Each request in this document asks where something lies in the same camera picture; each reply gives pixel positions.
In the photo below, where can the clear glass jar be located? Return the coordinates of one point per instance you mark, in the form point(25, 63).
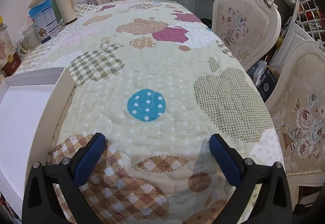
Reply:
point(30, 36)

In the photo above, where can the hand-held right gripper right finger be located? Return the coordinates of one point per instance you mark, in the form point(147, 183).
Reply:
point(226, 163)

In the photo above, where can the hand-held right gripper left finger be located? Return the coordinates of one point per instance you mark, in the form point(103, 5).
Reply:
point(88, 160)

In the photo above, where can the yellow-lid jar with brown label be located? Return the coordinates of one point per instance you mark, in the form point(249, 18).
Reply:
point(9, 56)

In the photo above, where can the quilted patchwork tablecloth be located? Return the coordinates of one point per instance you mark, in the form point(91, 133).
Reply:
point(152, 66)

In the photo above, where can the dark cardboard box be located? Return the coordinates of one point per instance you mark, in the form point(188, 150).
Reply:
point(266, 82)

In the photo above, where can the white lattice rack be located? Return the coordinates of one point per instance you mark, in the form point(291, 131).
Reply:
point(308, 14)

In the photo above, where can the blue and white tin can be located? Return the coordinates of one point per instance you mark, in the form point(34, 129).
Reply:
point(44, 21)

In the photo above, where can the white shallow tray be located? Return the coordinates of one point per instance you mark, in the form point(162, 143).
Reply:
point(22, 117)

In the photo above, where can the cream cup with red lid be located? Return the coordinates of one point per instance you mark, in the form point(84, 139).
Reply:
point(64, 8)

